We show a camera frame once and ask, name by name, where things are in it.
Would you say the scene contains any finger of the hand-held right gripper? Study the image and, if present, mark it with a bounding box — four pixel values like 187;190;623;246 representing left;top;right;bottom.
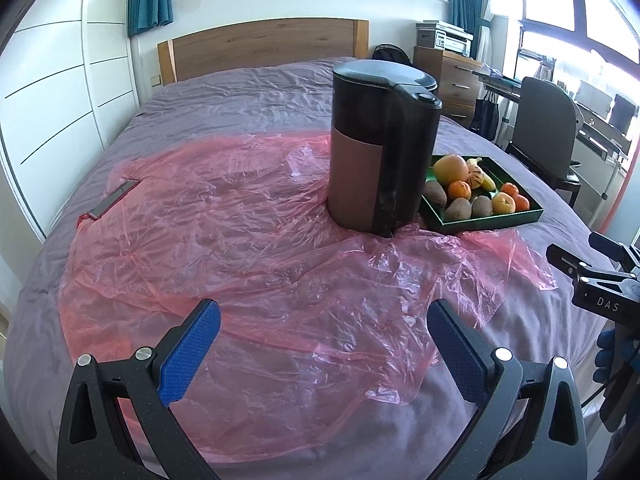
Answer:
588;231;640;274
546;243;627;287

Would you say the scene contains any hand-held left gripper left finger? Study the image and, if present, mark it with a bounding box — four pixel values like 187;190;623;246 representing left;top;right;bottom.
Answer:
56;298;222;480

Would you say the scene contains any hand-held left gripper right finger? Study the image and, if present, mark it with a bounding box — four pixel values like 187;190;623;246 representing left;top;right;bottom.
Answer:
426;298;590;480

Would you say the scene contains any green tray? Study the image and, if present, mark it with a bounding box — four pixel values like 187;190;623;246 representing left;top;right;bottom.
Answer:
419;155;545;235

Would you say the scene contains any yellow banana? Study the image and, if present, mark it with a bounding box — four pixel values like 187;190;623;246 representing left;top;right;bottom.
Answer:
467;157;498;192

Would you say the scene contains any large yellow apple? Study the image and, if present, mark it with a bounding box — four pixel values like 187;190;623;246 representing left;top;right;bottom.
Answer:
433;155;470;187

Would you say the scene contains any person's right hand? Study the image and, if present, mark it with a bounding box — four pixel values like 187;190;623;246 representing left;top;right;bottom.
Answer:
593;328;621;386

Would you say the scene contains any white desk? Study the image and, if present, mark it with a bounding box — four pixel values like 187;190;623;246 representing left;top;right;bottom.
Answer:
472;67;632;221

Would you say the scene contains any pink plastic sheet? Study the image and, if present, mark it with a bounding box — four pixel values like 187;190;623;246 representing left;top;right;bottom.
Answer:
57;130;558;456

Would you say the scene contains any grey office chair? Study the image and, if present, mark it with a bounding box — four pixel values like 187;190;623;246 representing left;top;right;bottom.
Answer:
505;76;583;206

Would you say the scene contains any dark blue tote bag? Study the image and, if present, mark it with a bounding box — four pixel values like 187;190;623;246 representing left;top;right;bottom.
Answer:
470;91;501;141

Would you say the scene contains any phone in red case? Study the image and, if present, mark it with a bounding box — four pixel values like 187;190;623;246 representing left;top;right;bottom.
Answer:
77;178;138;221

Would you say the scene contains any brown and black electric kettle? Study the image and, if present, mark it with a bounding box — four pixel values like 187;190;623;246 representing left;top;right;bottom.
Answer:
327;58;444;239

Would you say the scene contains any wooden dresser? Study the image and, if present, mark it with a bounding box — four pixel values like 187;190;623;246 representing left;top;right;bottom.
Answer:
413;46;483;128

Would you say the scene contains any bed with purple sheet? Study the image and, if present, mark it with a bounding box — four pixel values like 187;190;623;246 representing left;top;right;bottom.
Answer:
2;55;621;480

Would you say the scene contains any grey printer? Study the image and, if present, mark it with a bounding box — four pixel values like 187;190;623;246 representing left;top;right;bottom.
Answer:
416;21;474;57

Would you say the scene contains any black backpack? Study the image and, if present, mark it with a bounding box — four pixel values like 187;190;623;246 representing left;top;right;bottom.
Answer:
372;43;413;66

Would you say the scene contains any white wardrobe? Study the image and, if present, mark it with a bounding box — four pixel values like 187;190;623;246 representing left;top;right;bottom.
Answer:
0;0;142;241

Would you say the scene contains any wooden headboard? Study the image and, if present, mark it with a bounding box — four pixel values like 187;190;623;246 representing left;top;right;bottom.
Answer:
157;18;370;87

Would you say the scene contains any black cable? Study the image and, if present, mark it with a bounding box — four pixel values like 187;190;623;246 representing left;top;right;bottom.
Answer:
580;360;623;408

